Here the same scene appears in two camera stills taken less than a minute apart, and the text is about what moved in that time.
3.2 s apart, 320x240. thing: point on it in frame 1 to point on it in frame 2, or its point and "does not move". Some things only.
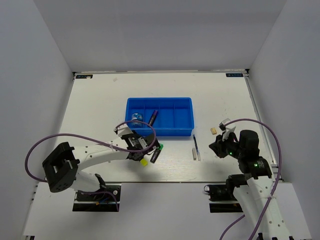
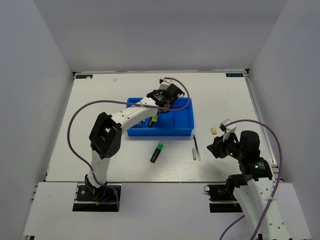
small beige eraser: x=213 y=131 does not move
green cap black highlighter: x=156 y=154 does not move
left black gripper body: x=136 y=134 to x=159 y=91
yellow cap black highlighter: x=144 y=162 to x=152 y=119
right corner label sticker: x=234 y=75 does not move
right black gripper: x=218 y=147 does not move
